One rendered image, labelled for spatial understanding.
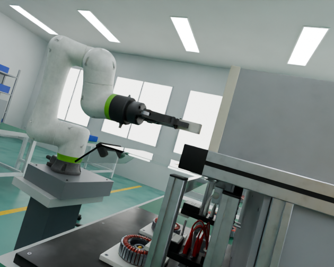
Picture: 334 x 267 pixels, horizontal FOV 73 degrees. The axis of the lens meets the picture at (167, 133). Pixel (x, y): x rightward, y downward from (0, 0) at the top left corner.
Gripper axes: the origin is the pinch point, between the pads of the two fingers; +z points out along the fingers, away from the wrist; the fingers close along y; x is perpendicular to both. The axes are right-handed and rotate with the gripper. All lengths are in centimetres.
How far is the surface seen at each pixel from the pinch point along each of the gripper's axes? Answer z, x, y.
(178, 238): 6.7, -30.5, 3.2
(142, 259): 0.0, -37.2, 8.3
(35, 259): -20, -41, 22
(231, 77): 10.0, 11.6, 14.8
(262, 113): 18.4, 5.1, 14.5
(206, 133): -76, 48, -468
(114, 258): -6.9, -39.5, 9.6
